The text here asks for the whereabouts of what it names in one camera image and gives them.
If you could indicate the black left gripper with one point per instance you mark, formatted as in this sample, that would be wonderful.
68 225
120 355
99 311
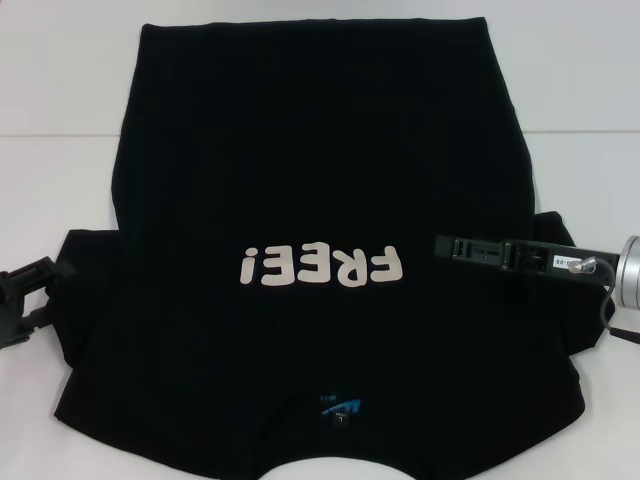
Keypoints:
10 310

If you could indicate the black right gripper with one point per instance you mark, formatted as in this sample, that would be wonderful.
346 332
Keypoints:
560 262

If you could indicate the black shirt with FREE print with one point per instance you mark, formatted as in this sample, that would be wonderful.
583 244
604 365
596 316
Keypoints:
320 150

